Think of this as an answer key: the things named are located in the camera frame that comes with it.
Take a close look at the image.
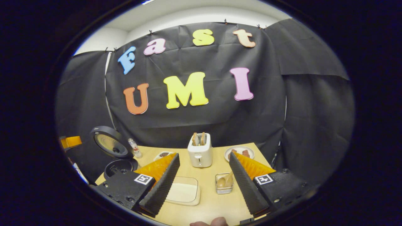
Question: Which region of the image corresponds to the white divided condiment tray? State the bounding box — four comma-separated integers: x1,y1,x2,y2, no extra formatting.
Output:
153,151,173,162

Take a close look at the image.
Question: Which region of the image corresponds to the small clear bottle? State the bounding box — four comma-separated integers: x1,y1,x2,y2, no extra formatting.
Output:
128,138,143,159

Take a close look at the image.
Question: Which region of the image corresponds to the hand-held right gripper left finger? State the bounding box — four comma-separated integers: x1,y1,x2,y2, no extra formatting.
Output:
94,152,181,218

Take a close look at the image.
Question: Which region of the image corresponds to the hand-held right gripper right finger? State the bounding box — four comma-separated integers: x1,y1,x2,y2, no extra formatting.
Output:
229,151,316,223

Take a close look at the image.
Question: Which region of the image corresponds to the black rice cooker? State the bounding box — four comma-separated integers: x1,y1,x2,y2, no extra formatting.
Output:
66,126,139,186

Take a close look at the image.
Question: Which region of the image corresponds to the white round plate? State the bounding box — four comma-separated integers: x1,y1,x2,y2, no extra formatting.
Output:
224,145,255,163

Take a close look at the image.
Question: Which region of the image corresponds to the white toaster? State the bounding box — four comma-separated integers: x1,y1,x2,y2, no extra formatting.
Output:
187,133,214,168

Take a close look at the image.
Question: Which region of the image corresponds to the wooden spoon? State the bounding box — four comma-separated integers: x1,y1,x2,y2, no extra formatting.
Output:
216,171,234,189

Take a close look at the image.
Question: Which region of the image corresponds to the clear container of rice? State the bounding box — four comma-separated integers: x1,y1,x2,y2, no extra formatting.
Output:
165,176,201,207

